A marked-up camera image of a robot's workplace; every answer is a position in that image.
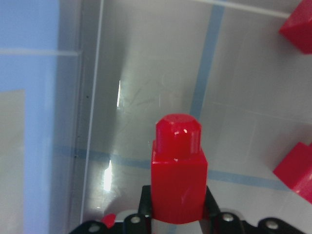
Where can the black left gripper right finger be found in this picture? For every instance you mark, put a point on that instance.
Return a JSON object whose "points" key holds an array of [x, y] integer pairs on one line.
{"points": [[211, 208]]}

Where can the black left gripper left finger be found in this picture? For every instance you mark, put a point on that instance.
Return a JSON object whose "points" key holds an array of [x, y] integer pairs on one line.
{"points": [[145, 203]]}

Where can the red block carried to tray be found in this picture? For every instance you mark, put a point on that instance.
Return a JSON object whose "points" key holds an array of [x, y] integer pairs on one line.
{"points": [[178, 170]]}

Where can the red block beside pair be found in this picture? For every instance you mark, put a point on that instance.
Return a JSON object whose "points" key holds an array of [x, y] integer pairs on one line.
{"points": [[295, 170]]}

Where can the clear plastic storage box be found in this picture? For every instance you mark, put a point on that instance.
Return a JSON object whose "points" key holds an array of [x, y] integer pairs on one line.
{"points": [[221, 61]]}

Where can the blue plastic tray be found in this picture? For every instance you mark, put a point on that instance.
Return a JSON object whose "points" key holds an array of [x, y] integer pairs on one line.
{"points": [[40, 61]]}

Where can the red block upper pair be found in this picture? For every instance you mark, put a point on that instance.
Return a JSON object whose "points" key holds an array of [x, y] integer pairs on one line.
{"points": [[297, 29]]}

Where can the small red piece front edge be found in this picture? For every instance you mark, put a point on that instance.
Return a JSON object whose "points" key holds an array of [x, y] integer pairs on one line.
{"points": [[109, 220]]}

